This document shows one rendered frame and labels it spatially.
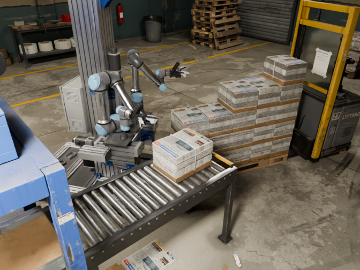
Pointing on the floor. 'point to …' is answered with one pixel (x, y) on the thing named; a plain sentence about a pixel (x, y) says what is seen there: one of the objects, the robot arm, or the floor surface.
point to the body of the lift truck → (339, 132)
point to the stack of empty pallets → (209, 6)
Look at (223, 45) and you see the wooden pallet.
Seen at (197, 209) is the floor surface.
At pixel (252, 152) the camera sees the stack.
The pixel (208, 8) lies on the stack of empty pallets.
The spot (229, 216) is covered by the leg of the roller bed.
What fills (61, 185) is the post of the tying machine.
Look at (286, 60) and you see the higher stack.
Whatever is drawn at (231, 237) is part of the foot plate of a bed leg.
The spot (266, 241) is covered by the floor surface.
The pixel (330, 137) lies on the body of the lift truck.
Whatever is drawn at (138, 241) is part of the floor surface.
